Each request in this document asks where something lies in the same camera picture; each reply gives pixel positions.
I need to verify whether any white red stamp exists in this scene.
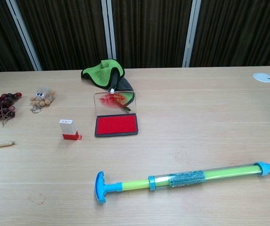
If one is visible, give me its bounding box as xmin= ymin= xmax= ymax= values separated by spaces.
xmin=59 ymin=119 xmax=79 ymax=141

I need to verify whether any red ink pad clear lid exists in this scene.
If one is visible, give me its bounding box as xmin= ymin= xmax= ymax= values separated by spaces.
xmin=93 ymin=90 xmax=139 ymax=138

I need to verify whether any green and grey microfiber cloth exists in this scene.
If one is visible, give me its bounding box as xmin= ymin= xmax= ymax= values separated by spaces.
xmin=80 ymin=59 xmax=135 ymax=93

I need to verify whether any blue green water pump toy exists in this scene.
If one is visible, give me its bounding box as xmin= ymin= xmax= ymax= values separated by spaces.
xmin=93 ymin=161 xmax=270 ymax=205

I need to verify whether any dark red grape bunch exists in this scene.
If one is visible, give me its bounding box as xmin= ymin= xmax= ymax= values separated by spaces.
xmin=0 ymin=92 xmax=23 ymax=127

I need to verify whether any white metal partition post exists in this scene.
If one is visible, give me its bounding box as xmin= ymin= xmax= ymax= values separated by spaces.
xmin=182 ymin=0 xmax=202 ymax=68
xmin=6 ymin=0 xmax=43 ymax=72
xmin=101 ymin=0 xmax=117 ymax=62

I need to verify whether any beige plush keychain toy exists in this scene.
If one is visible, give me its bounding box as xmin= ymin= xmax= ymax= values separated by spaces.
xmin=30 ymin=87 xmax=57 ymax=113

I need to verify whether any white round cable grommet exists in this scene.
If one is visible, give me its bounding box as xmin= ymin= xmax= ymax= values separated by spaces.
xmin=253 ymin=72 xmax=270 ymax=83

